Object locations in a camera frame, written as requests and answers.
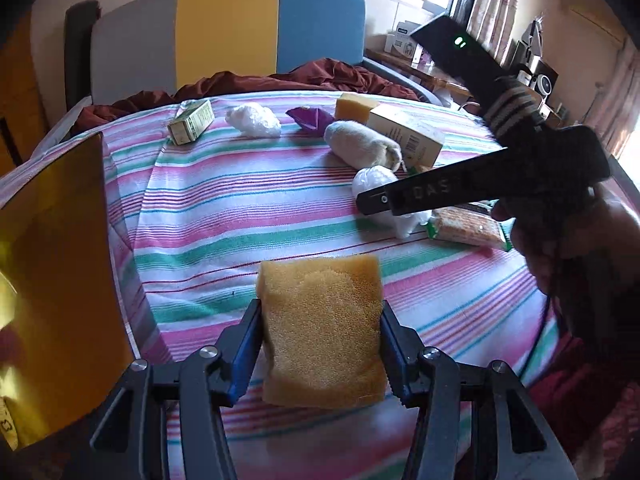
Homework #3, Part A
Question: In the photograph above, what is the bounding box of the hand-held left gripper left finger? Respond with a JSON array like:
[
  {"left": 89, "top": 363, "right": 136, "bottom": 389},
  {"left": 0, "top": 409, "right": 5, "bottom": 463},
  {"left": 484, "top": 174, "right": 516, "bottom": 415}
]
[{"left": 90, "top": 299, "right": 264, "bottom": 480}]

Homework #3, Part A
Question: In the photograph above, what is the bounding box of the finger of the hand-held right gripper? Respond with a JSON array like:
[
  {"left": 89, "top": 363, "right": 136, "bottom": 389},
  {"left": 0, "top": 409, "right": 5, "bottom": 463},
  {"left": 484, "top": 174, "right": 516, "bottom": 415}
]
[{"left": 356, "top": 180, "right": 416, "bottom": 216}]

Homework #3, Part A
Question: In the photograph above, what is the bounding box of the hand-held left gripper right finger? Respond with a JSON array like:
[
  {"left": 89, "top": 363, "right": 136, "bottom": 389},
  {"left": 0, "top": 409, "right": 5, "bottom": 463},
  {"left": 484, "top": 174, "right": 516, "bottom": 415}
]
[{"left": 379, "top": 299, "right": 576, "bottom": 480}]

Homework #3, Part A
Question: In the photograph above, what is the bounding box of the beige towel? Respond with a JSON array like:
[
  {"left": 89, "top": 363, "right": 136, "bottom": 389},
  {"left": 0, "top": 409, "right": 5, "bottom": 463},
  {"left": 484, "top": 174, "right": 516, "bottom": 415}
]
[{"left": 324, "top": 120, "right": 403, "bottom": 171}]

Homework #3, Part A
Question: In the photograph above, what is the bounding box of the large yellow sponge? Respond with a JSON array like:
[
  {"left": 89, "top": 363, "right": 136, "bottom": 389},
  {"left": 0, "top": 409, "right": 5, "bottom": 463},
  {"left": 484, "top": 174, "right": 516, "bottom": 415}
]
[{"left": 256, "top": 254, "right": 390, "bottom": 410}]

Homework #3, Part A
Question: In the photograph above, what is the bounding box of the green cracker packet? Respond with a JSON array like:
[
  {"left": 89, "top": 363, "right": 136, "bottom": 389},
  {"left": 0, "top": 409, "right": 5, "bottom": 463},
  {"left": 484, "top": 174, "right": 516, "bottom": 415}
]
[{"left": 426, "top": 206, "right": 513, "bottom": 252}]

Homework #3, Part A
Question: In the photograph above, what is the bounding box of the amber translucent plastic bin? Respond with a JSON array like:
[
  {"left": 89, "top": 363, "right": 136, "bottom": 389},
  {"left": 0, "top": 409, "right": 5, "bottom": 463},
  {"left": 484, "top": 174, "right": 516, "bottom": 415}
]
[{"left": 0, "top": 132, "right": 143, "bottom": 453}]

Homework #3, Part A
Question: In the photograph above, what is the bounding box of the person's right hand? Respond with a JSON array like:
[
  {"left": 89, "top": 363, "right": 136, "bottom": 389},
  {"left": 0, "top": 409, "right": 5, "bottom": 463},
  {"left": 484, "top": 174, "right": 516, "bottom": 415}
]
[{"left": 492, "top": 195, "right": 640, "bottom": 311}]

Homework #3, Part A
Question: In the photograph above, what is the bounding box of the crumpled white plastic bag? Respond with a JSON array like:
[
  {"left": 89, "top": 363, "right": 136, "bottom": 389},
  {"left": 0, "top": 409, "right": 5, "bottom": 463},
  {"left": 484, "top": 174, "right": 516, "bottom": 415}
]
[
  {"left": 225, "top": 102, "right": 282, "bottom": 138},
  {"left": 351, "top": 166, "right": 401, "bottom": 201}
]

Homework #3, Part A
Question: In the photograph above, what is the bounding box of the white smooth figurine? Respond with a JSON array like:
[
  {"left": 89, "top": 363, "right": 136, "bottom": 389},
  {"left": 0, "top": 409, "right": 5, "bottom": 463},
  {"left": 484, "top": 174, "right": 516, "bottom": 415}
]
[{"left": 372, "top": 209, "right": 432, "bottom": 240}]

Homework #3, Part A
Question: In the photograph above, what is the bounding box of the beige cardboard box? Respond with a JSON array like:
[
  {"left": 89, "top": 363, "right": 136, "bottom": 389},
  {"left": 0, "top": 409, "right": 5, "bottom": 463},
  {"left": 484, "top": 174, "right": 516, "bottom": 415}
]
[{"left": 366, "top": 104, "right": 446, "bottom": 168}]

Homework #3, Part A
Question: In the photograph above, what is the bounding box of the black round speaker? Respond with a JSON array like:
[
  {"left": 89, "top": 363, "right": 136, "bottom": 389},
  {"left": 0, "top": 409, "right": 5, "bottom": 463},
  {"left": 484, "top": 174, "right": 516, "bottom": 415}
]
[{"left": 515, "top": 62, "right": 558, "bottom": 106}]

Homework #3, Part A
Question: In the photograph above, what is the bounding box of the floral curtain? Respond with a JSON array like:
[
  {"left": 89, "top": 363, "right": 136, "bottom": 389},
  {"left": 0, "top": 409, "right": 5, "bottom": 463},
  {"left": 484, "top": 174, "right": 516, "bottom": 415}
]
[
  {"left": 465, "top": 0, "right": 531, "bottom": 66},
  {"left": 595, "top": 35, "right": 640, "bottom": 161}
]

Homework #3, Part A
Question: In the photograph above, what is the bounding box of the small yellow sponge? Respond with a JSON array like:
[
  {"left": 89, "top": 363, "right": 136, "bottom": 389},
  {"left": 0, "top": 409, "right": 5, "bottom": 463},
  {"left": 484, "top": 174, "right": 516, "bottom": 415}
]
[{"left": 335, "top": 92, "right": 381, "bottom": 122}]

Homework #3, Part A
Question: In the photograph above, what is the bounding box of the purple snack packet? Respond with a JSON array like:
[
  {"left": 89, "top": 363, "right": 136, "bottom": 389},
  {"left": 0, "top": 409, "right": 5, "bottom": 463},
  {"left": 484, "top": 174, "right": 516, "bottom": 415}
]
[{"left": 285, "top": 106, "right": 335, "bottom": 137}]

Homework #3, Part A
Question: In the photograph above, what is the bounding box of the wooden desk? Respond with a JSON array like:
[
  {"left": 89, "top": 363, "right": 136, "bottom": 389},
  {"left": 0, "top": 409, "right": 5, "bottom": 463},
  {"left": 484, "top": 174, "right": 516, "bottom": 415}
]
[{"left": 365, "top": 47, "right": 566, "bottom": 126}]

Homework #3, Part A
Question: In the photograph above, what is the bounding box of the maroon blanket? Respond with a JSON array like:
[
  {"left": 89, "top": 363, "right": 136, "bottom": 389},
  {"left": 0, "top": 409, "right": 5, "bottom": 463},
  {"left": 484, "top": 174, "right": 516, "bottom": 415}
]
[{"left": 70, "top": 58, "right": 431, "bottom": 136}]

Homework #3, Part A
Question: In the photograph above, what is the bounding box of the white carton box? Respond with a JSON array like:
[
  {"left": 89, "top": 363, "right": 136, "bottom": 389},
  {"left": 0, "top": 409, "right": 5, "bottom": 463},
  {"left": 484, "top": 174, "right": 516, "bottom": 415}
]
[{"left": 385, "top": 20, "right": 426, "bottom": 58}]

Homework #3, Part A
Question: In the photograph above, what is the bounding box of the person's maroon clothing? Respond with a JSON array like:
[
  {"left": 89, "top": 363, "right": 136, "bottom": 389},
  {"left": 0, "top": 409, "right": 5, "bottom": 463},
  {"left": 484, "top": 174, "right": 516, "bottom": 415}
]
[{"left": 525, "top": 355, "right": 640, "bottom": 480}]

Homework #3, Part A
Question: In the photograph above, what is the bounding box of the small green box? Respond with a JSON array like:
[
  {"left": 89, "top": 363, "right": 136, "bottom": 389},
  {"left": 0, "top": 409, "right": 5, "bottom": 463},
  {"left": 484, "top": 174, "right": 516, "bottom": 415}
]
[{"left": 167, "top": 100, "right": 216, "bottom": 146}]

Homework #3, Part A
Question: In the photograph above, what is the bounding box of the grey yellow blue headboard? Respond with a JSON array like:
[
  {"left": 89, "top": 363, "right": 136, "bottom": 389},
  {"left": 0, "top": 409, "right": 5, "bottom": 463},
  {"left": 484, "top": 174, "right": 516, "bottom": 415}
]
[{"left": 90, "top": 0, "right": 368, "bottom": 106}]

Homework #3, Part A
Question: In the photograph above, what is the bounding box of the grey bed frame rail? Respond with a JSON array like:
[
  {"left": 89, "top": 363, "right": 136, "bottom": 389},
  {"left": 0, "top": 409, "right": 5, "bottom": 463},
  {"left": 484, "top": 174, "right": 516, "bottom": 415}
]
[{"left": 365, "top": 57, "right": 446, "bottom": 106}]

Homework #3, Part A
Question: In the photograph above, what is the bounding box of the black cable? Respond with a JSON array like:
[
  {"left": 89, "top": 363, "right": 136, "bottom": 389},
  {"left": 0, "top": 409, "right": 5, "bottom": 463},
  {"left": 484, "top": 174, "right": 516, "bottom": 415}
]
[{"left": 519, "top": 292, "right": 557, "bottom": 378}]

